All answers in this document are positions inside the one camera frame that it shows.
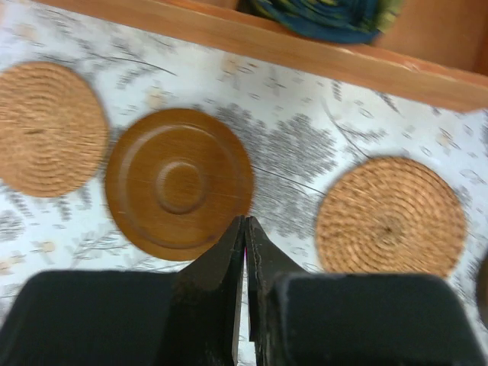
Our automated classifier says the dark wooden coaster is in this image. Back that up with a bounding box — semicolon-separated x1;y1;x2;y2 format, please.
476;258;487;312
104;108;254;261

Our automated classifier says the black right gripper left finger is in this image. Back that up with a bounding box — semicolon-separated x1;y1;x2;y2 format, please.
1;217;244;365

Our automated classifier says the rolled dark cloth green floral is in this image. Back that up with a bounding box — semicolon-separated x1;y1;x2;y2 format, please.
250;0;403;44

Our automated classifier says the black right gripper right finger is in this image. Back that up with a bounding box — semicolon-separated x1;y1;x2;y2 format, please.
244;217;485;365

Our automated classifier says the woven rattan coaster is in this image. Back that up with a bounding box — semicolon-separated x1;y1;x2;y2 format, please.
315;157;467;278
1;62;109;197

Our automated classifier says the wooden compartment tray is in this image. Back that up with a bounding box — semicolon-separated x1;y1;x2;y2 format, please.
54;1;487;112

